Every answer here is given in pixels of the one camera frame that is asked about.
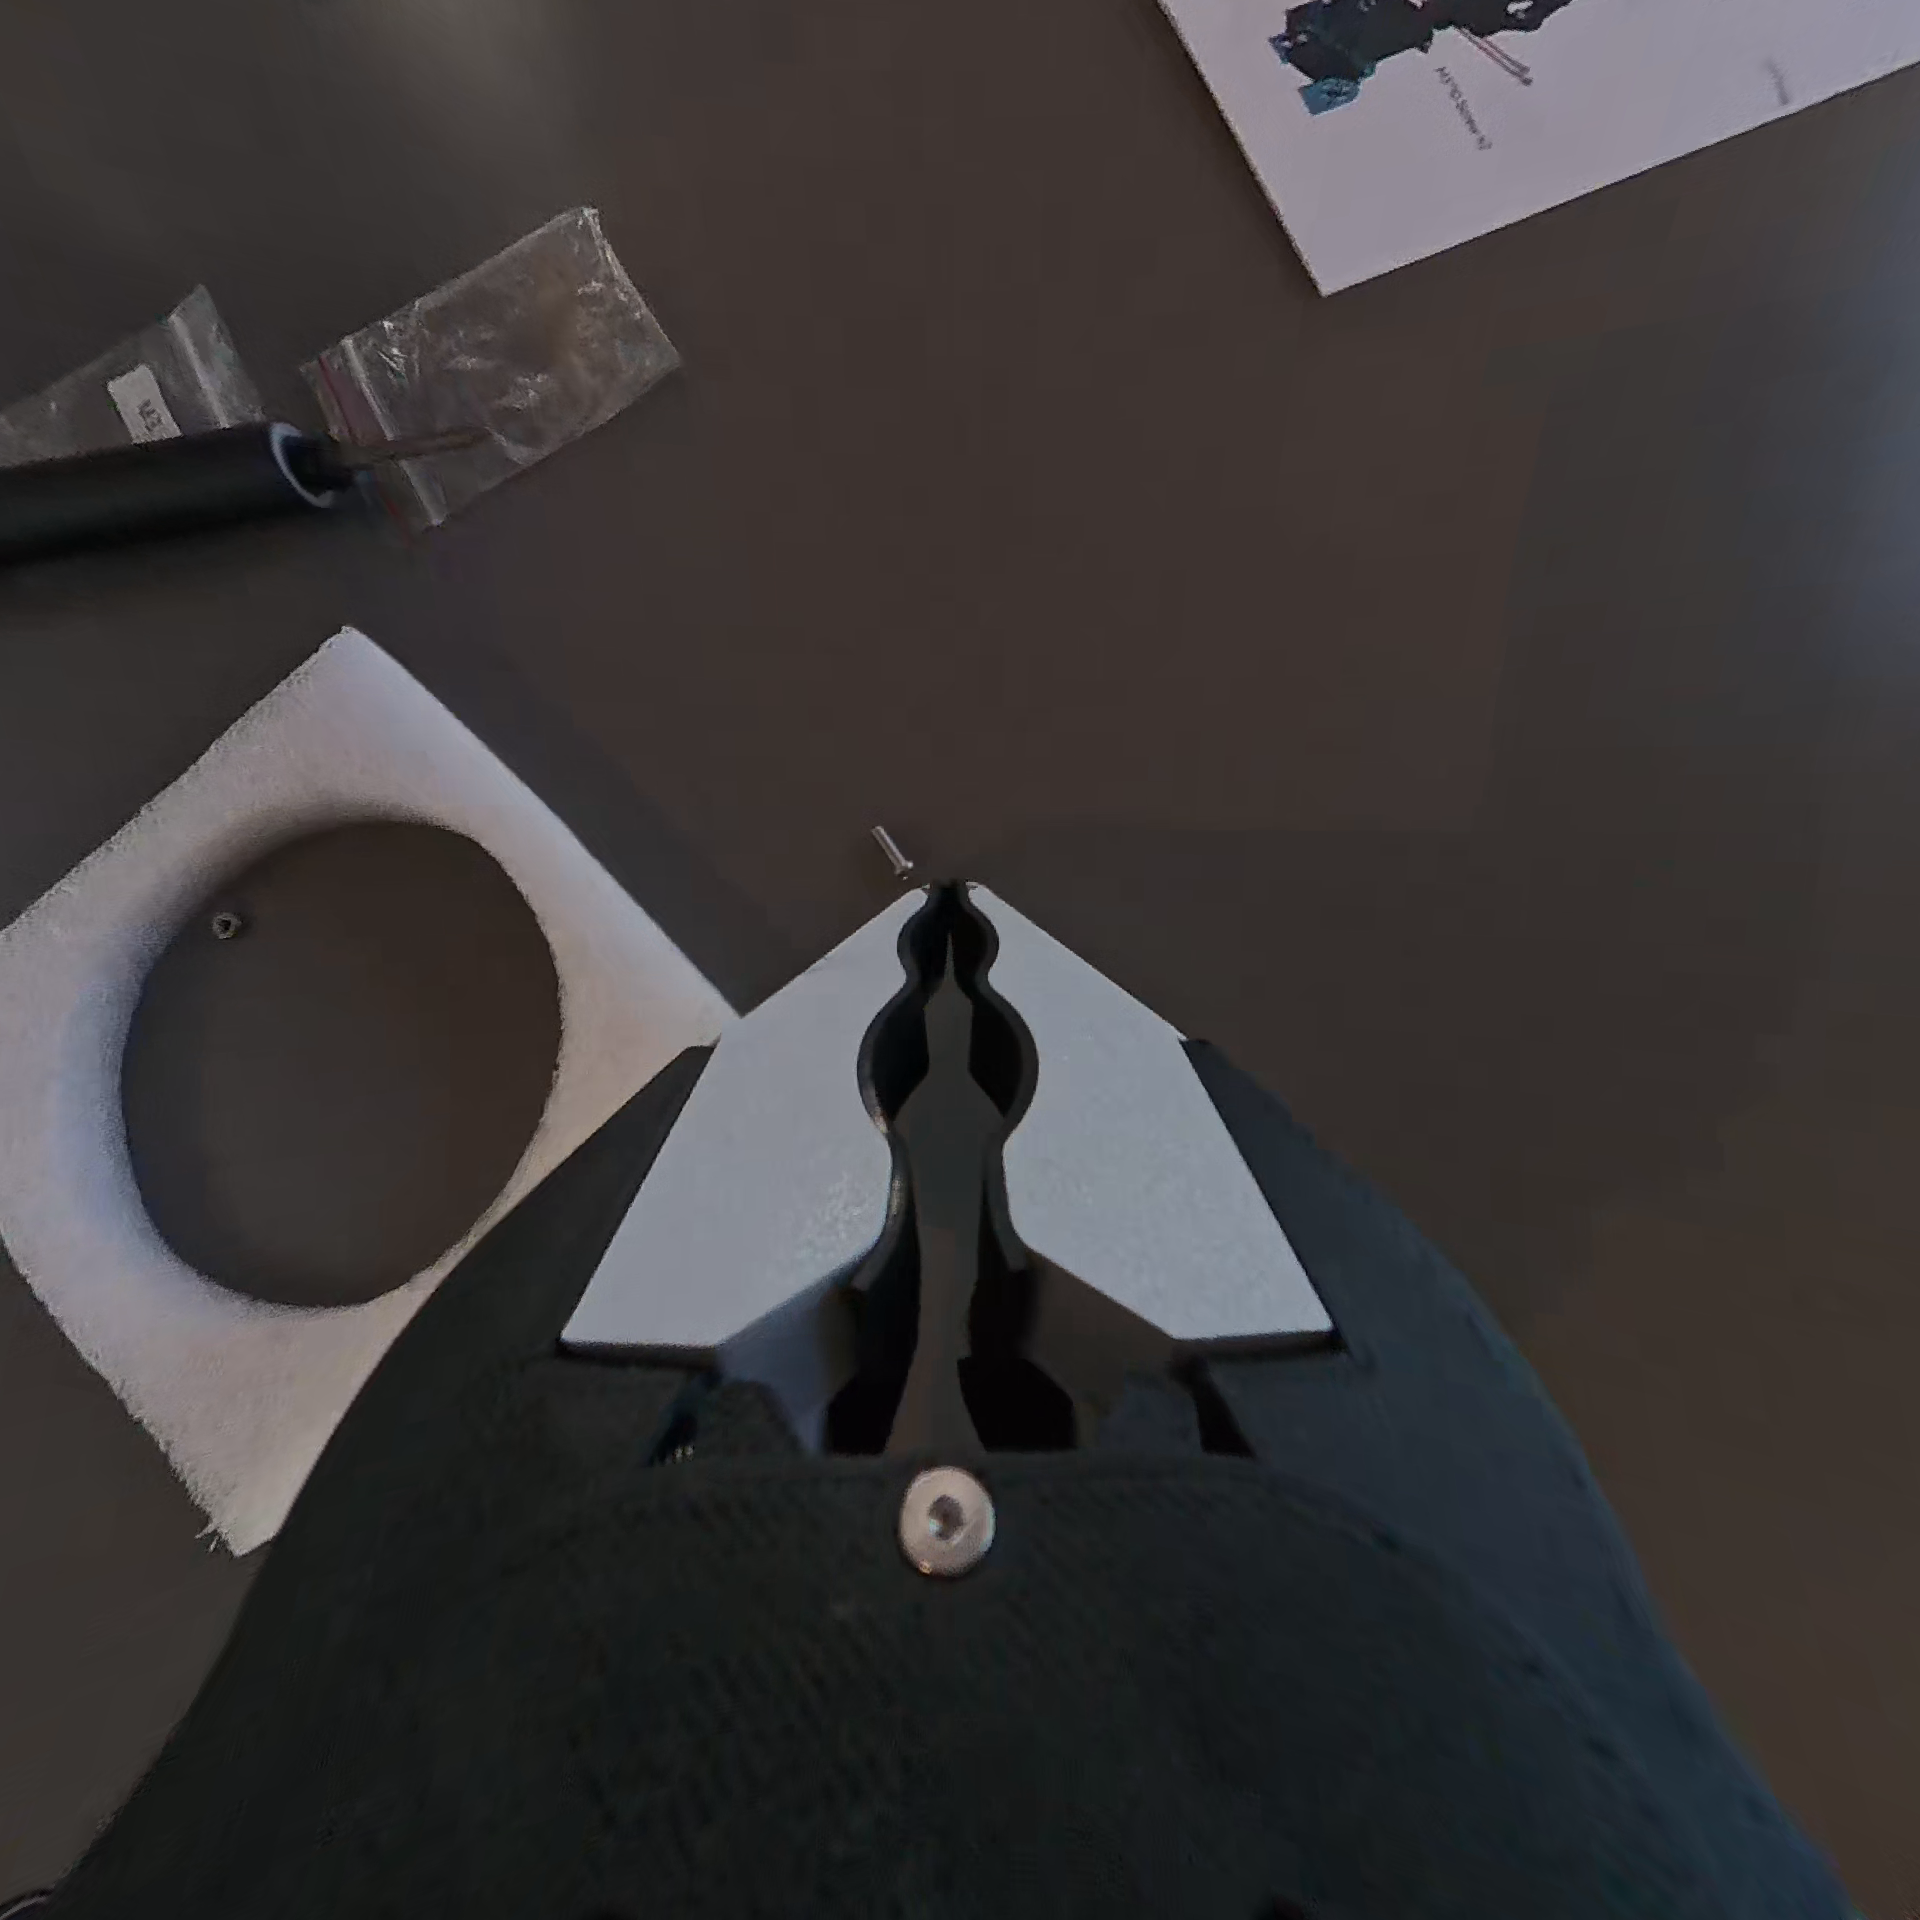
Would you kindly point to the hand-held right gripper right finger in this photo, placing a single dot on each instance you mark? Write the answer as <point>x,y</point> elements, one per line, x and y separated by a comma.
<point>1156,1186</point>

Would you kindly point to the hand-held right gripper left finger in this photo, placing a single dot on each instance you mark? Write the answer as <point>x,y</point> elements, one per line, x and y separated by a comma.
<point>751,1172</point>

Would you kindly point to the black screwdriver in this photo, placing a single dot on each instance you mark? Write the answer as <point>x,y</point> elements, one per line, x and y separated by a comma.
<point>150,494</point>

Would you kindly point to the dark brown desk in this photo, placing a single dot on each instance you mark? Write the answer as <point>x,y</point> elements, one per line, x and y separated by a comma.
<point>1200,630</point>

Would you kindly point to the white foam square with hole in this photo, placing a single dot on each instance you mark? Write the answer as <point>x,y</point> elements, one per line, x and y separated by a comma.
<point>376,721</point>

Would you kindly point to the empty clear plastic bag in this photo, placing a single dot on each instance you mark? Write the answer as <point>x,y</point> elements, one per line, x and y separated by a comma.
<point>494,346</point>

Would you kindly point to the clear plastic bag white label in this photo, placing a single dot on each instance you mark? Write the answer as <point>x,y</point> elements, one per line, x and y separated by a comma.
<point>89,399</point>

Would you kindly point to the open instruction manual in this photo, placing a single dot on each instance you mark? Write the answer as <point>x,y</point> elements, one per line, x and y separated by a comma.
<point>1501,149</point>

